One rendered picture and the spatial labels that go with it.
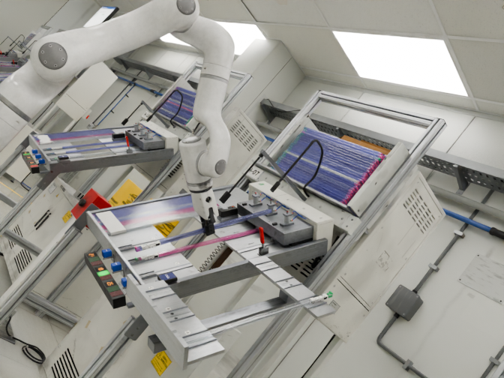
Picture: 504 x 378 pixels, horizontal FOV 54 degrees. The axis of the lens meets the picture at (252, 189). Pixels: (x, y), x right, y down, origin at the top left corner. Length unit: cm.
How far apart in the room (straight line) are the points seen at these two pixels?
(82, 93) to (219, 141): 479
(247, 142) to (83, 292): 139
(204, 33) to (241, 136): 173
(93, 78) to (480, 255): 457
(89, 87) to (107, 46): 471
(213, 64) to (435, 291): 228
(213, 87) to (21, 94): 54
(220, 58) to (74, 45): 42
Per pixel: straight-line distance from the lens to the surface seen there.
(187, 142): 154
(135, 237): 193
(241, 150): 328
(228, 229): 195
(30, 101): 150
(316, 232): 186
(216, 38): 158
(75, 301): 323
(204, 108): 155
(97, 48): 150
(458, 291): 333
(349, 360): 341
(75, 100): 620
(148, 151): 301
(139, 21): 154
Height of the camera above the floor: 96
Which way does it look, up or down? 8 degrees up
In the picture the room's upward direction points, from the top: 40 degrees clockwise
